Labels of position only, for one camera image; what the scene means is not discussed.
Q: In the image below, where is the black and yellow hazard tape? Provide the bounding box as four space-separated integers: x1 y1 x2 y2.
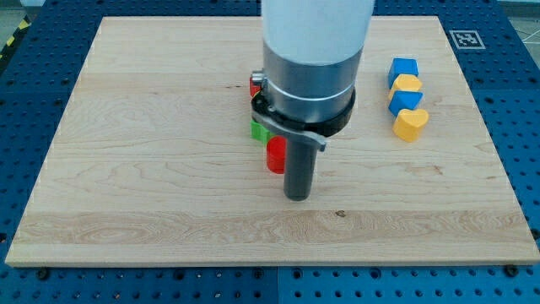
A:
1 15 31 64

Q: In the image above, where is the blue triangle block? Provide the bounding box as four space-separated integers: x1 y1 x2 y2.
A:
388 90 424 117

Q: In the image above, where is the yellow round block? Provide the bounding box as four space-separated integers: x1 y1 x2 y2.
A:
388 73 423 100

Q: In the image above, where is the white fiducial marker tag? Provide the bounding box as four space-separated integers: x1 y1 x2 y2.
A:
450 30 485 50

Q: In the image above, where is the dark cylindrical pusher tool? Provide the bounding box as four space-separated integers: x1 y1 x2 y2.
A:
283 139 317 201

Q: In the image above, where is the red cylinder block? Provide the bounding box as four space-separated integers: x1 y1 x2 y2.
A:
266 135 286 174

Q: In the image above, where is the green block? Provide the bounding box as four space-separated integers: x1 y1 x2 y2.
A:
250 120 274 144

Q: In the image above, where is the light wooden board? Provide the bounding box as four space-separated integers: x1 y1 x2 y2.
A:
6 16 539 267

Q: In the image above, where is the small red block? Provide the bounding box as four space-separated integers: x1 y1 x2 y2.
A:
249 76 262 97

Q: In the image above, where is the yellow heart block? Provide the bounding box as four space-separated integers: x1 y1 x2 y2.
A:
392 109 429 143

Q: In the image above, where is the blue cube block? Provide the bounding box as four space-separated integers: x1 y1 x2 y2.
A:
387 57 419 89

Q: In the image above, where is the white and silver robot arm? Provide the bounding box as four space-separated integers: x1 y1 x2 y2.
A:
251 0 375 150

